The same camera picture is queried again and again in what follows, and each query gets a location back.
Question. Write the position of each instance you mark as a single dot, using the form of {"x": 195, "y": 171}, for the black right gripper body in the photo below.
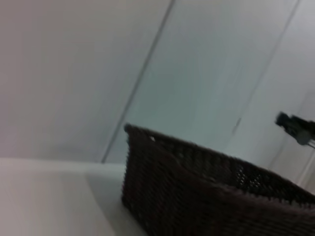
{"x": 303, "y": 132}

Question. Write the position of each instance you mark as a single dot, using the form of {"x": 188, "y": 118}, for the dark brown woven basket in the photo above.
{"x": 197, "y": 191}

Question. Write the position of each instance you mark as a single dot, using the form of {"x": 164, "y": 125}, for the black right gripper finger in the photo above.
{"x": 283, "y": 119}

